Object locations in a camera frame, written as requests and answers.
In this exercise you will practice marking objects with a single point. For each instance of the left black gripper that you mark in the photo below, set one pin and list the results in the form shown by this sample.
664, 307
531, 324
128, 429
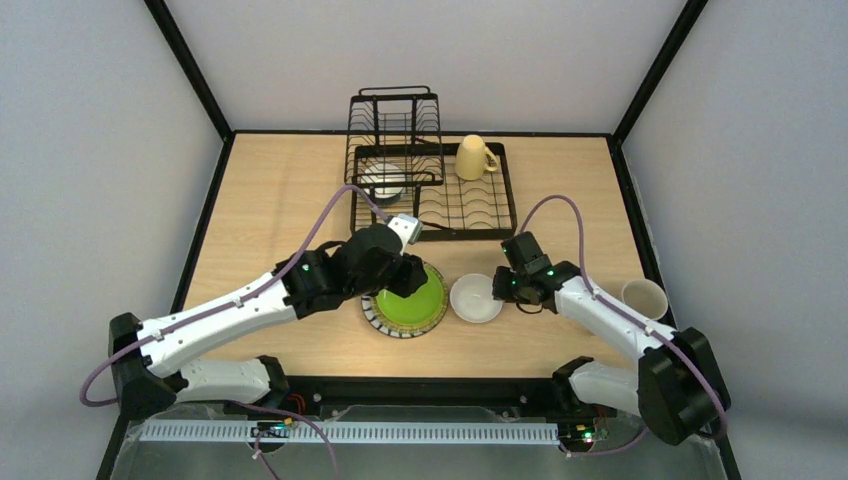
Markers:
407, 276

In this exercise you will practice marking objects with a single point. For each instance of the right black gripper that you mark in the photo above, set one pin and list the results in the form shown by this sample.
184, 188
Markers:
502, 283

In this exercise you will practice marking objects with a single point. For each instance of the plain white bowl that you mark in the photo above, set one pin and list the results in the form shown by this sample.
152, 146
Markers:
471, 298

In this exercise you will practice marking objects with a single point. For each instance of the teal patterned white bowl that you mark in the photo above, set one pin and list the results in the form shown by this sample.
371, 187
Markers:
384, 182

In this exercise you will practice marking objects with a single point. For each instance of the yellow mug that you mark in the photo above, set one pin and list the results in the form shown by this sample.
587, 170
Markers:
474, 159

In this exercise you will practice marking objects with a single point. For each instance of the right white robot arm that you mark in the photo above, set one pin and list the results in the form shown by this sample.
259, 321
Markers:
674, 383

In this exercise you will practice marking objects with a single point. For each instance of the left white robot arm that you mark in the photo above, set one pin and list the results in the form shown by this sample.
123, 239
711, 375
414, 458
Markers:
159, 362

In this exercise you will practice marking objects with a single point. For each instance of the blue striped white plate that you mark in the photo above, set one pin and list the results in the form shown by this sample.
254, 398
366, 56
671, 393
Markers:
382, 325

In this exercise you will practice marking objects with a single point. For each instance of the green plate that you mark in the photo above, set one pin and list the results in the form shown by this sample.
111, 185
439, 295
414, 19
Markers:
424, 307

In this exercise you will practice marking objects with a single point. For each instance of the beige mug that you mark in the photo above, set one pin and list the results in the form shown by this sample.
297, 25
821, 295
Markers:
646, 297

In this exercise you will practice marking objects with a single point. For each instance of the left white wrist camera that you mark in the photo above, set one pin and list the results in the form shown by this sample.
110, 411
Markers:
407, 228

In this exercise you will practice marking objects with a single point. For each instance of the black wire dish rack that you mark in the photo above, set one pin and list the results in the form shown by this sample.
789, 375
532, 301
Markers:
402, 126

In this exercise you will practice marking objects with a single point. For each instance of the white slotted cable duct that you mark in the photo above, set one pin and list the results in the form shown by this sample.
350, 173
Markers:
237, 431

